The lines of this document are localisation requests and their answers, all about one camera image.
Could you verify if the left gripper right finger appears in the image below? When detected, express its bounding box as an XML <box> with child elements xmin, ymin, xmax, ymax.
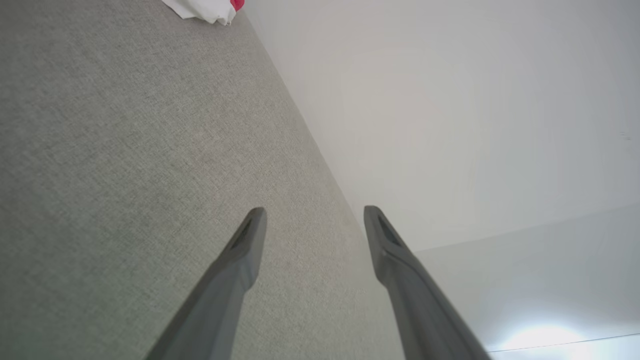
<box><xmin>363</xmin><ymin>205</ymin><xmax>493</xmax><ymax>360</ymax></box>

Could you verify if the red white Bulls jersey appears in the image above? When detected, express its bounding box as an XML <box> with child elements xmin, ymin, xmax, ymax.
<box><xmin>161</xmin><ymin>0</ymin><xmax>246</xmax><ymax>26</ymax></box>

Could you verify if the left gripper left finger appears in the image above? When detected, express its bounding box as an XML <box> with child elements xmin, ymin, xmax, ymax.
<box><xmin>145</xmin><ymin>207</ymin><xmax>268</xmax><ymax>360</ymax></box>

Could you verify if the grey fabric sofa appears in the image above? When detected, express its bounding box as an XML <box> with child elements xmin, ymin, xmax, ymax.
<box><xmin>0</xmin><ymin>0</ymin><xmax>406</xmax><ymax>360</ymax></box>

